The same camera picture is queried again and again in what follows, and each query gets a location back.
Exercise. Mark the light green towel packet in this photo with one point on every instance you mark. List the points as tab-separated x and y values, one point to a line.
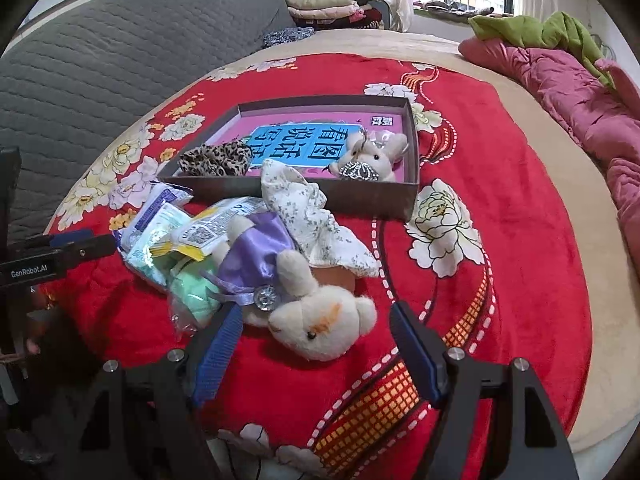
145	265

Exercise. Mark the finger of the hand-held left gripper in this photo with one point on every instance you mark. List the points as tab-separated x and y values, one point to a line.
92	250
72	237

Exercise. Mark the blue patterned cloth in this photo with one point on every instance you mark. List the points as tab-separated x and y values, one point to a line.
287	37

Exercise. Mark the white floral scrunchie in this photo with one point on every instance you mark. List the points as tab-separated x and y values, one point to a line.
305	210

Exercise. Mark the mint green sponge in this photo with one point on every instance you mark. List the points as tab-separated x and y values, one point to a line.
192	295

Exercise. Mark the plush rabbit with purple dress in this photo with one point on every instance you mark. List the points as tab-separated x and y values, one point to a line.
320	320

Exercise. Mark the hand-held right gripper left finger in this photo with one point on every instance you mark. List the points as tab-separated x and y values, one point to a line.
216	355

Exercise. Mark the peach makeup sponge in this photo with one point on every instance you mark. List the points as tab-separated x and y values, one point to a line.
335	277

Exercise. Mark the green blanket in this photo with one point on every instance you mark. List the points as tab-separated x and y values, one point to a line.
530	30

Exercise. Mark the grey quilted headboard cover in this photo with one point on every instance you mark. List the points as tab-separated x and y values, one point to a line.
125	60

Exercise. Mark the white and yellow packet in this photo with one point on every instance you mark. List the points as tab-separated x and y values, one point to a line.
210	230

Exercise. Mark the pink quilt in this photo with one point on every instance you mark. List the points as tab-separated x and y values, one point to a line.
575	95

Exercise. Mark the brown cardboard box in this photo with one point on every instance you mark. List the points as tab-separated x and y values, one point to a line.
300	200

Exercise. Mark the blue and white tissue packet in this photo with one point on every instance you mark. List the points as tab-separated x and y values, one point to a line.
155	210

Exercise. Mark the pink and blue book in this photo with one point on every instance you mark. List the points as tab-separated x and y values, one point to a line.
300	140

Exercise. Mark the clothes on window sill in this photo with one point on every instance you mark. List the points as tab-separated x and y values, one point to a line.
450	8

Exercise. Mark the small plush rabbit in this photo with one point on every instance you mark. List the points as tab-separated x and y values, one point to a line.
380	152

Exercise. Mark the person's left hand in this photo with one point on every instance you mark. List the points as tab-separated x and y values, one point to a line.
32	346

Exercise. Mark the stack of folded clothes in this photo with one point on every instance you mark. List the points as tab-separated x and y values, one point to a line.
325	5

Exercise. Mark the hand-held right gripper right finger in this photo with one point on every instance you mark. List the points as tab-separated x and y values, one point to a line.
414	355

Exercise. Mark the red floral blanket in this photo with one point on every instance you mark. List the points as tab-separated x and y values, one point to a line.
500	160

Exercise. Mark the leopard print scrunchie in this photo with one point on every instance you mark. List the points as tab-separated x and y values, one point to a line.
215	157

